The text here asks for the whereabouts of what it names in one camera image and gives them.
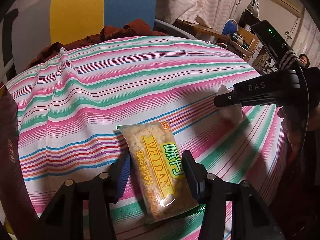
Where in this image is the white sponge block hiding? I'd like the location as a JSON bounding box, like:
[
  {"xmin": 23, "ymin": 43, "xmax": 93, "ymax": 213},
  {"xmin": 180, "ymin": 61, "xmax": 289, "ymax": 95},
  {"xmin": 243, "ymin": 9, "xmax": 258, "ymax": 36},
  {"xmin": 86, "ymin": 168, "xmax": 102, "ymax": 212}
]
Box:
[{"xmin": 216, "ymin": 84, "xmax": 245, "ymax": 126}]

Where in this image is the Weidan rice cracker packet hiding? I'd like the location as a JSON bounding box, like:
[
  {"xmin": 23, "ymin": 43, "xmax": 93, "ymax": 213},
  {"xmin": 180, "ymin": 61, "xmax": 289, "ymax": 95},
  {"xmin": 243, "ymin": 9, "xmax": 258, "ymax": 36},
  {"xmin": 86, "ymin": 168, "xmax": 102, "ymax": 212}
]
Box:
[{"xmin": 118, "ymin": 121, "xmax": 197, "ymax": 224}]

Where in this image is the person right hand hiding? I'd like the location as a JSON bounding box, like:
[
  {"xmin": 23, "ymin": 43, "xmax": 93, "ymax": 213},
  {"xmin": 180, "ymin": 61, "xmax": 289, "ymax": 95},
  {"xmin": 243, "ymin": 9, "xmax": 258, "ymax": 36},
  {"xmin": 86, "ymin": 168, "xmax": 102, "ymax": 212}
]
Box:
[{"xmin": 278, "ymin": 67, "xmax": 319, "ymax": 156}]

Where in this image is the person in red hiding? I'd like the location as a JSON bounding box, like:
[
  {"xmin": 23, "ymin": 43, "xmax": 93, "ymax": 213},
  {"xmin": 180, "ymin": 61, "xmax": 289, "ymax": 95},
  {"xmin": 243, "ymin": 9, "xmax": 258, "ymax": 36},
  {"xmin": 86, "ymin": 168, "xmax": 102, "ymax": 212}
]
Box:
[{"xmin": 299, "ymin": 54, "xmax": 310, "ymax": 68}]

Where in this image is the wooden side table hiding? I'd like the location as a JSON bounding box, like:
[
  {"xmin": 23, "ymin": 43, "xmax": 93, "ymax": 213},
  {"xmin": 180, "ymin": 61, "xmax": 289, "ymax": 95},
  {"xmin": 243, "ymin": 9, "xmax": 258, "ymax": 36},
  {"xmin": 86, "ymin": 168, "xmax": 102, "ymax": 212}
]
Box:
[{"xmin": 173, "ymin": 20, "xmax": 253, "ymax": 57}]

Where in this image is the blue folding chair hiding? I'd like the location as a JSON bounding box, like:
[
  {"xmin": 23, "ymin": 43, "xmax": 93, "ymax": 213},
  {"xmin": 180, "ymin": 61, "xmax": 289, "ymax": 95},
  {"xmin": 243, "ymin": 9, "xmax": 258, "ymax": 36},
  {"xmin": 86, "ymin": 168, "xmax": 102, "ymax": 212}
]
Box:
[{"xmin": 221, "ymin": 19, "xmax": 238, "ymax": 36}]

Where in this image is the striped pink green tablecloth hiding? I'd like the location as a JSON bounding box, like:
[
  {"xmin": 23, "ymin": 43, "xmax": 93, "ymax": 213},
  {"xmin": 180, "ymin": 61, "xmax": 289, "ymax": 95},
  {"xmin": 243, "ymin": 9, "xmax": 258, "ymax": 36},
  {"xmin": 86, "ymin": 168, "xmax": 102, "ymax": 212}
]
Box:
[{"xmin": 7, "ymin": 36, "xmax": 286, "ymax": 239}]

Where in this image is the gold metal tin box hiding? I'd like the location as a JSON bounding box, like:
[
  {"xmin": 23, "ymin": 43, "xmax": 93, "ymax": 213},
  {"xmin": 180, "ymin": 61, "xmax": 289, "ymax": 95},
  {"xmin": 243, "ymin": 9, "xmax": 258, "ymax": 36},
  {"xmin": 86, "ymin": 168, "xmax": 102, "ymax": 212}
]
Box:
[{"xmin": 1, "ymin": 86, "xmax": 37, "ymax": 239}]

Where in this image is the dark red jacket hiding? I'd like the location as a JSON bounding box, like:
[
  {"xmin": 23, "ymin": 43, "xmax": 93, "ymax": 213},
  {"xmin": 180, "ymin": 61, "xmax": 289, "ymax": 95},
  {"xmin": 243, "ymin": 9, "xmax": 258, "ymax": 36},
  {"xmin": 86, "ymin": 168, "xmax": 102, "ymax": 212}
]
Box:
[{"xmin": 25, "ymin": 19, "xmax": 167, "ymax": 70}]

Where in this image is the grey yellow blue chair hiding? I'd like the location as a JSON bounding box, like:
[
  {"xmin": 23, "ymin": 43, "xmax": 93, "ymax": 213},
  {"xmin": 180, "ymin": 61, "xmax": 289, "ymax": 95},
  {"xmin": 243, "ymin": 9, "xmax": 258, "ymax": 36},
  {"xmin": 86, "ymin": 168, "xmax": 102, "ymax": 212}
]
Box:
[{"xmin": 1, "ymin": 0, "xmax": 195, "ymax": 76}]

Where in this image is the wall air conditioner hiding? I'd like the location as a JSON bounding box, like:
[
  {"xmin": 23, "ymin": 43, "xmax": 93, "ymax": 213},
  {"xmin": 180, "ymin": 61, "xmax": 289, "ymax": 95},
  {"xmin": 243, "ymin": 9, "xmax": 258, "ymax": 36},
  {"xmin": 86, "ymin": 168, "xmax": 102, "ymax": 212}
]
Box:
[{"xmin": 270, "ymin": 0, "xmax": 302, "ymax": 18}]

